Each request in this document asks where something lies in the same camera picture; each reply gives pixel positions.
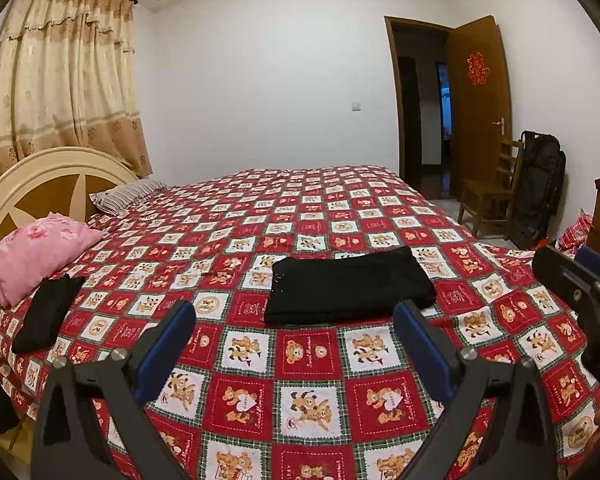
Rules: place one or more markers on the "red plaid cloth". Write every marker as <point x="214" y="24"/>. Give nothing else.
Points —
<point x="576" y="235"/>

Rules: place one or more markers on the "pink pillow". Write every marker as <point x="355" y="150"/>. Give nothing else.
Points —
<point x="38" y="250"/>

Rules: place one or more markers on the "red door decoration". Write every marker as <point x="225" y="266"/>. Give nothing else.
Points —
<point x="477" y="70"/>

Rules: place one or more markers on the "black pants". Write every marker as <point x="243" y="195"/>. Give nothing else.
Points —
<point x="309" y="292"/>

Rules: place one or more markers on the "beige curtain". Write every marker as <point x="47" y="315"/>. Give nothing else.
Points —
<point x="67" y="79"/>

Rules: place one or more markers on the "wooden chair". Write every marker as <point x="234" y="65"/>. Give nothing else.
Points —
<point x="491" y="203"/>

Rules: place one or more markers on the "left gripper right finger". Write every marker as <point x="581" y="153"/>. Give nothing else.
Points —
<point x="519" y="442"/>

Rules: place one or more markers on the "black backpack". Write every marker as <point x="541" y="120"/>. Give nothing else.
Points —
<point x="539" y="188"/>

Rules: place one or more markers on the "grey striped pillow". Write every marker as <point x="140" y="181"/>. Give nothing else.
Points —
<point x="118" y="199"/>

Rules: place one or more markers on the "black folded garment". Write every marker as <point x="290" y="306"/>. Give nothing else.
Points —
<point x="48" y="308"/>

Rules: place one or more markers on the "cream wooden headboard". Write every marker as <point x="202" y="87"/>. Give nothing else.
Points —
<point x="57" y="180"/>

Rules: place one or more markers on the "brown wooden door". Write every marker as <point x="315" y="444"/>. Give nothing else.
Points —
<point x="481" y="115"/>

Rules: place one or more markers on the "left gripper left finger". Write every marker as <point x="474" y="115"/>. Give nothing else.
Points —
<point x="68" y="442"/>

